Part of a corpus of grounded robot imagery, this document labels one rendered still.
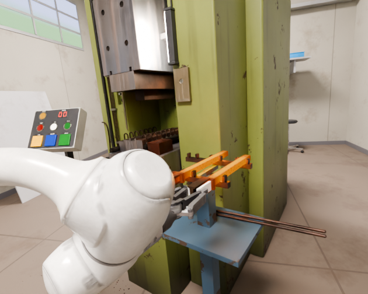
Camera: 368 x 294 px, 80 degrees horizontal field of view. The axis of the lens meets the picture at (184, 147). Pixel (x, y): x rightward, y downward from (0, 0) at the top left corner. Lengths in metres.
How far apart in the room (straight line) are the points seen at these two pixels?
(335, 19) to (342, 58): 0.74
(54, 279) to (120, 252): 0.12
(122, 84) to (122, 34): 0.25
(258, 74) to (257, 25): 0.28
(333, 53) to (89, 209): 5.41
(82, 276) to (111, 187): 0.18
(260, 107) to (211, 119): 0.46
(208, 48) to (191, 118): 0.35
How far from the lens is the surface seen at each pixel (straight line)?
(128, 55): 1.27
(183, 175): 0.75
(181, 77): 1.19
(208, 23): 1.17
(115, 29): 1.36
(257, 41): 1.53
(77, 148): 1.56
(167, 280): 1.51
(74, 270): 0.40
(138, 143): 1.28
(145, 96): 1.34
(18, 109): 4.03
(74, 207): 0.30
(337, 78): 5.52
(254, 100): 1.51
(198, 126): 1.18
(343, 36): 5.62
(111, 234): 0.30
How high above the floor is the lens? 1.20
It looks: 12 degrees down
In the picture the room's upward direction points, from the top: 5 degrees counter-clockwise
